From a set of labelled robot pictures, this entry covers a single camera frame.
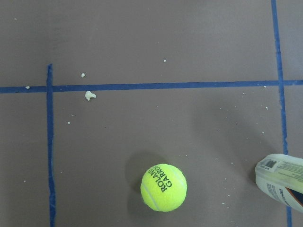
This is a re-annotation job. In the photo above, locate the yellow Roland Garros tennis ball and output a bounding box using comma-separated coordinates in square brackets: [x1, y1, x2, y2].
[140, 164, 187, 212]

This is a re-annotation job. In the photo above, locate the clear tennis ball can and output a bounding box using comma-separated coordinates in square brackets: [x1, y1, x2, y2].
[255, 154, 303, 212]

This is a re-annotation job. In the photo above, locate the large foam crumb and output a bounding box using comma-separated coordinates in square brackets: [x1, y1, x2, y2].
[85, 91, 97, 101]

